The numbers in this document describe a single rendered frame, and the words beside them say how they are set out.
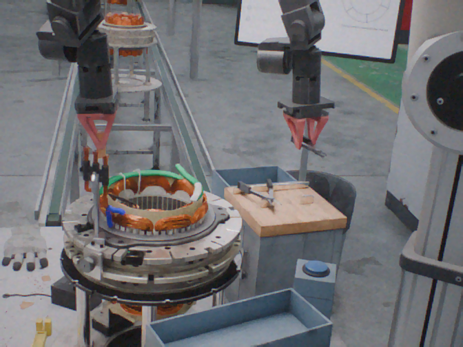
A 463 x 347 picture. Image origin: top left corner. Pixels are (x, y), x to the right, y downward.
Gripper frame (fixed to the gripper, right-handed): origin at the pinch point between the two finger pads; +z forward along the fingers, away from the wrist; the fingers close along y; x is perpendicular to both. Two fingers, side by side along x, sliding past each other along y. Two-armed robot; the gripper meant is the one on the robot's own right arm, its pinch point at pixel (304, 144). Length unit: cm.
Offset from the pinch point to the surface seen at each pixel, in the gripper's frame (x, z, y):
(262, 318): 34.5, 15.9, 24.4
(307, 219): 10.7, 12.0, 4.5
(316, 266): 24.8, 14.4, 9.9
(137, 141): -360, 102, -39
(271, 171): -19.1, 12.1, -0.9
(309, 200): 3.5, 11.1, 0.4
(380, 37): -57, -12, -54
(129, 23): -206, -4, -7
